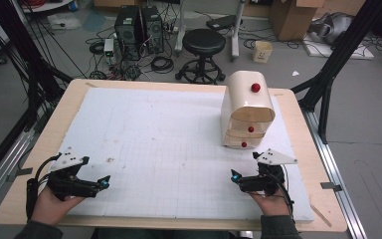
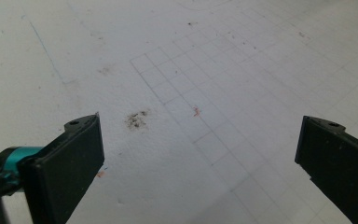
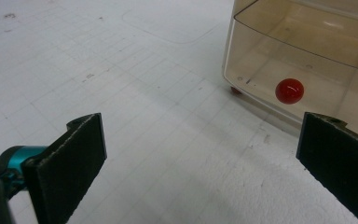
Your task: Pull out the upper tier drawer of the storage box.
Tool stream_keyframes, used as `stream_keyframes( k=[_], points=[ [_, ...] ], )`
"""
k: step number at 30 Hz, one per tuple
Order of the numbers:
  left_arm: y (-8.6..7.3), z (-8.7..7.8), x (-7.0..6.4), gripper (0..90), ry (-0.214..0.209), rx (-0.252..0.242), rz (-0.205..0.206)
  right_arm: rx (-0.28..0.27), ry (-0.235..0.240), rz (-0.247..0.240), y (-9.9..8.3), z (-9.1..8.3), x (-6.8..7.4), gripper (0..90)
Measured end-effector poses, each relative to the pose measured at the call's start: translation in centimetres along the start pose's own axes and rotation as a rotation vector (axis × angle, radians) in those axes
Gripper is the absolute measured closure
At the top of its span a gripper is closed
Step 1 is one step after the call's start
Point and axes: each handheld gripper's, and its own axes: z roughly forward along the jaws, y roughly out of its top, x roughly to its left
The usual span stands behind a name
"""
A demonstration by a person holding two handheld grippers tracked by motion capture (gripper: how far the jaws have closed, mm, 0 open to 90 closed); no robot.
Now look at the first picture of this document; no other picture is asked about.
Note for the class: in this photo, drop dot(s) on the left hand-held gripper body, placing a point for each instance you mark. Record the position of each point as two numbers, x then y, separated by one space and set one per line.
67 181

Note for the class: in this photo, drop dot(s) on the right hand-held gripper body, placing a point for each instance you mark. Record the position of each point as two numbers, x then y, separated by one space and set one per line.
265 181

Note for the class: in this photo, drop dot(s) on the person's right hand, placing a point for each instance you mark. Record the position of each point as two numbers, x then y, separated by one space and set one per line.
273 204

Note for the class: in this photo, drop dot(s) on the person's left hand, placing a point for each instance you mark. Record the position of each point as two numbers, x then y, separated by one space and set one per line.
51 207

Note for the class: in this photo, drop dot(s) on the grey metal clip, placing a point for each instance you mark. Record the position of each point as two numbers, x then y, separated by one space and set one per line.
19 173
331 186

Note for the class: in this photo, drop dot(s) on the white foam board mat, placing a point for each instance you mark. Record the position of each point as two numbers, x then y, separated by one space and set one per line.
165 139

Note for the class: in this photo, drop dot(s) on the cream drawer cabinet red knobs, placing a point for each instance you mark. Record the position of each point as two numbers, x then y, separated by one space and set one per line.
245 99

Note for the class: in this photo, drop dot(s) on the white paper scrap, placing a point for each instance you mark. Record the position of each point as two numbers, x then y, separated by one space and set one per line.
295 73

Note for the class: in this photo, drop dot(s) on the small beige bin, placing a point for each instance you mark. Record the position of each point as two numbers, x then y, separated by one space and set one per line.
262 51

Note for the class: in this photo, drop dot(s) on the small white power box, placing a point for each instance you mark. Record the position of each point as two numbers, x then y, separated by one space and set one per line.
108 47

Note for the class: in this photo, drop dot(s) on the black round stool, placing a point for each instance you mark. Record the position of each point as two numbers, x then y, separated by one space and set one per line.
203 43

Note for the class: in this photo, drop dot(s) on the white stand leg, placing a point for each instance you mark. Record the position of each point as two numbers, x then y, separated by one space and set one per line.
180 30
235 36

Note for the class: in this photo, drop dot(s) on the black flat device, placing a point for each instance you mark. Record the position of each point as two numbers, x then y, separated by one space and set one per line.
221 22

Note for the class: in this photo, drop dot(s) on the black computer tower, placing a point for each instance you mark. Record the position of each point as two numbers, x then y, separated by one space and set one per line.
127 30
153 28

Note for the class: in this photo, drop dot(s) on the white flat board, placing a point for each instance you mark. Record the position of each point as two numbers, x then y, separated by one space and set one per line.
358 53

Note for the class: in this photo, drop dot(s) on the large cardboard box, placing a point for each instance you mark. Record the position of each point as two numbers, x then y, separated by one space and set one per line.
293 20

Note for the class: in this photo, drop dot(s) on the grey silver bag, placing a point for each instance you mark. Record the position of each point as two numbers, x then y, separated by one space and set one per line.
331 28

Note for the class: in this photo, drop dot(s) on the aluminium rail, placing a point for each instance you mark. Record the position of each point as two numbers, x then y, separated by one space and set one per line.
3 166
336 172

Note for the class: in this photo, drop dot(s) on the black metal frame stand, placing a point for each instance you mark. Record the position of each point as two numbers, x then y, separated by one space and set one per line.
341 49
23 59

